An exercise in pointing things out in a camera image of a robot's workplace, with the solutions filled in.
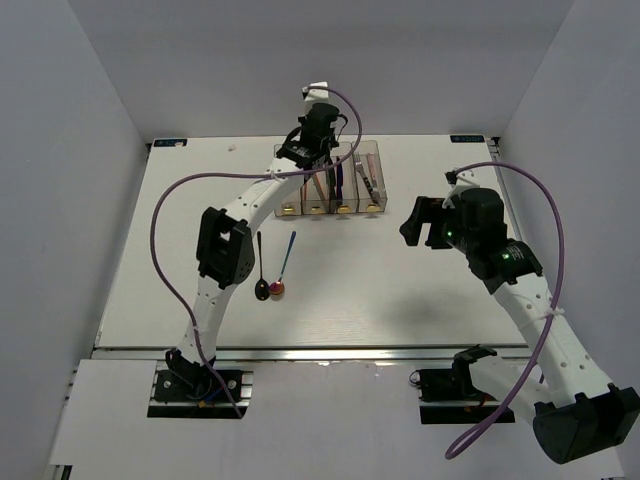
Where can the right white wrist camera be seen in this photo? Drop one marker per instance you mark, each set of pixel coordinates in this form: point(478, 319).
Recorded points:
point(459, 181)

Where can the right xdof label sticker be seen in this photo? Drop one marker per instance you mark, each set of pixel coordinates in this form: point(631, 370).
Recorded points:
point(466, 138)

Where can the blue handled iridescent spoon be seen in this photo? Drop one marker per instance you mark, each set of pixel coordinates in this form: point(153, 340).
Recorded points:
point(277, 288)

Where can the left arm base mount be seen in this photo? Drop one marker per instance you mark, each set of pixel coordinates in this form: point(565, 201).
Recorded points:
point(190, 390)

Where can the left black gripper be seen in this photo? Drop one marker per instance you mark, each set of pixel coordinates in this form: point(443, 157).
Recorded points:
point(302, 121)

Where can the xdof label sticker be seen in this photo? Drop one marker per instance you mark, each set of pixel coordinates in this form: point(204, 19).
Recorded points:
point(466, 138)
point(170, 143)

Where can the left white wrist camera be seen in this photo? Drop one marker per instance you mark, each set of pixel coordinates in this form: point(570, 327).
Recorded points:
point(315, 93)

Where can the clear container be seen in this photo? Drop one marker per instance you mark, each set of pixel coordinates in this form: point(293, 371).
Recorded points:
point(315, 195)
point(286, 205)
point(365, 205)
point(349, 205)

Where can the aluminium table right rail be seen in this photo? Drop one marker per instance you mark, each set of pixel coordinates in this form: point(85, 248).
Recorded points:
point(495, 154)

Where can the left xdof label sticker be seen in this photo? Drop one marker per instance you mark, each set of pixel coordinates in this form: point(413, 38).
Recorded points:
point(170, 143)

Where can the aluminium table rail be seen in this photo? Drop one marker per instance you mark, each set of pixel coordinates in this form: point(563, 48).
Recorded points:
point(495, 154)
point(404, 354)

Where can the lone teal chopstick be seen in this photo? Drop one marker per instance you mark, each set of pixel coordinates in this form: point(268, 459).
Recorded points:
point(322, 197)

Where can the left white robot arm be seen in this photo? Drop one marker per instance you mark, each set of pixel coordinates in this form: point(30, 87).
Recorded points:
point(225, 249)

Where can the blue knife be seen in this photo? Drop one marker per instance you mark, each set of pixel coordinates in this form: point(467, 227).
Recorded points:
point(339, 174)

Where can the black knife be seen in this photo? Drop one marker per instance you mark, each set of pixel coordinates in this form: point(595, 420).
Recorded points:
point(332, 192)

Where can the black spoon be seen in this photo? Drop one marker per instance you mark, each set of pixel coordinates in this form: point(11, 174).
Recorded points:
point(261, 288)

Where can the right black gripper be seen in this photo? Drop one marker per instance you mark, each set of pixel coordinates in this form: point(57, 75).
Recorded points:
point(427, 211)

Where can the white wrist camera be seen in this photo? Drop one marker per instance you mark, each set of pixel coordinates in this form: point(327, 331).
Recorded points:
point(459, 181)
point(315, 93)

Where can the black handled fork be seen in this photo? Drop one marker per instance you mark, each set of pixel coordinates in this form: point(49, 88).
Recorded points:
point(359, 167)

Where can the aluminium table front rail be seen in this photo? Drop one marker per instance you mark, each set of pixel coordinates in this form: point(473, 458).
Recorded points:
point(404, 354)

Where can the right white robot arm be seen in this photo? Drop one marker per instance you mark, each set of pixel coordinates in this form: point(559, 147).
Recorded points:
point(578, 410)

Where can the orange chopstick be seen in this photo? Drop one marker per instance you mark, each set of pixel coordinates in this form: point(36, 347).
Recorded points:
point(316, 178)

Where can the pink handled fork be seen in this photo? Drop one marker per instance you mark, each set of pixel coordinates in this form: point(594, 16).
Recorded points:
point(375, 174)

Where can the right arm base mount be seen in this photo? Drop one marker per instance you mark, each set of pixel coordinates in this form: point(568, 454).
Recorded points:
point(447, 396)

